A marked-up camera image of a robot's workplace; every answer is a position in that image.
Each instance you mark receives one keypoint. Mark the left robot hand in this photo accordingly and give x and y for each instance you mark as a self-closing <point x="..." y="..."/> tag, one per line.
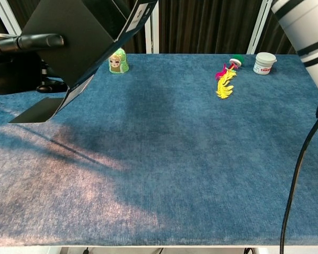
<point x="13" y="74"/>

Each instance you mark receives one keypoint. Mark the black foldable cardboard box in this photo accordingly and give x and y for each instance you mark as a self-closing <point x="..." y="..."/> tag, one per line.
<point x="77" y="31"/>

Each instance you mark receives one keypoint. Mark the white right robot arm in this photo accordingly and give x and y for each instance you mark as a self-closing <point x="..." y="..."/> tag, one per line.
<point x="304" y="34"/>

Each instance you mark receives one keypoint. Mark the blue cloth-covered table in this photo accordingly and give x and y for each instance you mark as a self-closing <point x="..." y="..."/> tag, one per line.
<point x="175" y="158"/>

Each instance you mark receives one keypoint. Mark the green nesting doll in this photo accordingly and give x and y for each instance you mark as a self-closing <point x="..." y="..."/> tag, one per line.
<point x="118" y="63"/>

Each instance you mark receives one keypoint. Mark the black pleated curtain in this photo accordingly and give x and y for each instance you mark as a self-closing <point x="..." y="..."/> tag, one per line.
<point x="201" y="26"/>

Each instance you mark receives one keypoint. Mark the yellow feather shuttlecock toy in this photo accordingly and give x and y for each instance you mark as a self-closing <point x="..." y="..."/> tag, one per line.
<point x="225" y="84"/>

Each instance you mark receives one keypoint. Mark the white frame post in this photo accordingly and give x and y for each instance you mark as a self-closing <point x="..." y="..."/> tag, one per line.
<point x="258" y="26"/>
<point x="153" y="34"/>
<point x="8" y="18"/>

